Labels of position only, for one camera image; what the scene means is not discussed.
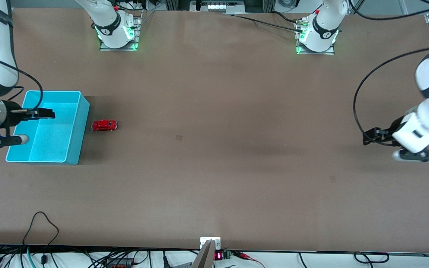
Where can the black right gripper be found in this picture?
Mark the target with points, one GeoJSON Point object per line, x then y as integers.
{"type": "Point", "coordinates": [13, 112]}

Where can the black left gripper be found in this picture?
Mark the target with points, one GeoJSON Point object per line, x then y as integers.
{"type": "Point", "coordinates": [384, 134]}

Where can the red beetle toy car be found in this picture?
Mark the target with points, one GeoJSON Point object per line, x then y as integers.
{"type": "Point", "coordinates": [104, 125]}

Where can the blue plastic box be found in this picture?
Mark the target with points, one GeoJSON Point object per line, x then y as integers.
{"type": "Point", "coordinates": [50, 141]}

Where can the black box with orange connectors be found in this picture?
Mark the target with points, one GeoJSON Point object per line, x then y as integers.
{"type": "Point", "coordinates": [119, 263]}

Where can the red digit display module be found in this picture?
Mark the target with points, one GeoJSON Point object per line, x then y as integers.
{"type": "Point", "coordinates": [222, 255]}

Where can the metal device with white light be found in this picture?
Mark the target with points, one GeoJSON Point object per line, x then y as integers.
{"type": "Point", "coordinates": [217, 6]}

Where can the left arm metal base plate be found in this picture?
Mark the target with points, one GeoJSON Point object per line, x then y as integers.
{"type": "Point", "coordinates": [330, 52]}

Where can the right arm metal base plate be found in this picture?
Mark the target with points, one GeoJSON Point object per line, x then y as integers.
{"type": "Point", "coordinates": [138, 29]}

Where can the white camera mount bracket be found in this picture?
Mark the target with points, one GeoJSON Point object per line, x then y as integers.
{"type": "Point", "coordinates": [204, 241]}

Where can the grey metal camera bar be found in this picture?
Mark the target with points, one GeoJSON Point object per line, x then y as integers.
{"type": "Point", "coordinates": [204, 258]}

